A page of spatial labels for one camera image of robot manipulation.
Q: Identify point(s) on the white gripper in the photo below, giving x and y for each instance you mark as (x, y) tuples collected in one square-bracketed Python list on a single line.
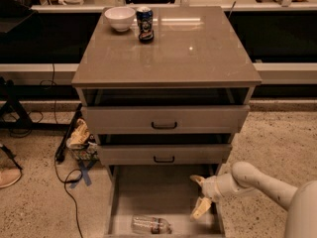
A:
[(210, 186)]

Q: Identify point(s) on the clear plastic water bottle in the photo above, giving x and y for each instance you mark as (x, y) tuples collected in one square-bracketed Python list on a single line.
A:
[(150, 225)]

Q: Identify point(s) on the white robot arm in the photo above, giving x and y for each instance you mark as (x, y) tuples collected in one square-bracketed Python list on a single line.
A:
[(299, 202)]

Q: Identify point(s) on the grey bottom drawer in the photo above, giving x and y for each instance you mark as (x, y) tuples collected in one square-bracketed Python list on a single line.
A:
[(163, 192)]

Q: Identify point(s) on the grey drawer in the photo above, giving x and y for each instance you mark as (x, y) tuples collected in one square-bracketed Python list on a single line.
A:
[(184, 154), (163, 192), (190, 119)]

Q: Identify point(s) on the grey middle drawer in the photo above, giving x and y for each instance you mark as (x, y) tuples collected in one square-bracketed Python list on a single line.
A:
[(184, 154)]

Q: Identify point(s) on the grey drawer cabinet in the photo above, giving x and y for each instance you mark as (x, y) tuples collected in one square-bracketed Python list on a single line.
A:
[(195, 59)]

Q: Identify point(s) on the grey top drawer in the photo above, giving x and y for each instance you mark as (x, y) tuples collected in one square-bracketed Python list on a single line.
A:
[(190, 119)]

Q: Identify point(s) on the blue soda can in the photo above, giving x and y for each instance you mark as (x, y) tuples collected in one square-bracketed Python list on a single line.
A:
[(145, 23)]

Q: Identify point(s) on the white ceramic bowl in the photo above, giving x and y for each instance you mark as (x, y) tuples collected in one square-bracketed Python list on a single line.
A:
[(120, 18)]

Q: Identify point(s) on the tan shoe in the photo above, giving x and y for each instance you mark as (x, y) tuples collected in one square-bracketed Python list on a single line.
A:
[(9, 176)]

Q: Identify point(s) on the black middle drawer handle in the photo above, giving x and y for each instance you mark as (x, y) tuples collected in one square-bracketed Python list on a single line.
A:
[(164, 160)]

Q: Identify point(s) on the black drawer handle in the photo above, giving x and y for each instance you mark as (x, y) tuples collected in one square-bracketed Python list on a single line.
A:
[(164, 160), (164, 126)]

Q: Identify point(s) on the black top drawer handle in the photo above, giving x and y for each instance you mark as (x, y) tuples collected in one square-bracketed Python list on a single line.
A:
[(164, 126)]

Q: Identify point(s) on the black table leg frame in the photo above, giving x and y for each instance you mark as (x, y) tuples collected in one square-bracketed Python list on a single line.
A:
[(24, 120)]

